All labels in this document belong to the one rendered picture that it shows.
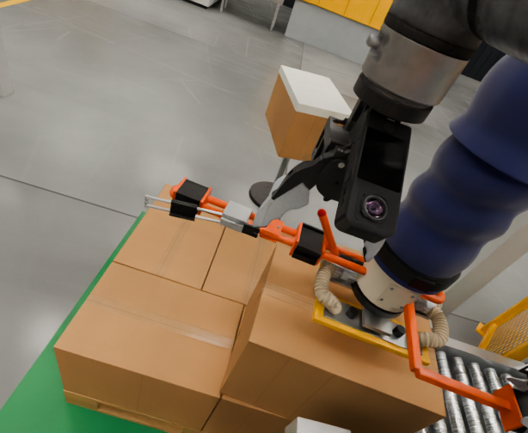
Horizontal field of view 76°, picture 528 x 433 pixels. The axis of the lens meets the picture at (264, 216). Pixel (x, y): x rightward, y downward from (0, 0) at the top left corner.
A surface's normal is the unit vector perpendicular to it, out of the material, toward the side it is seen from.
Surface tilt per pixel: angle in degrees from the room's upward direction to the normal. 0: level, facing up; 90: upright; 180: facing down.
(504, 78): 86
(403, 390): 0
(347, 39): 90
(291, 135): 90
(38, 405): 0
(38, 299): 0
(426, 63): 90
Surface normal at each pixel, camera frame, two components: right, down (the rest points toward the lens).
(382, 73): -0.79, 0.20
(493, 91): -0.98, -0.12
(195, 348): 0.29, -0.70
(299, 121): 0.15, 0.70
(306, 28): -0.12, 0.65
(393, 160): 0.21, -0.30
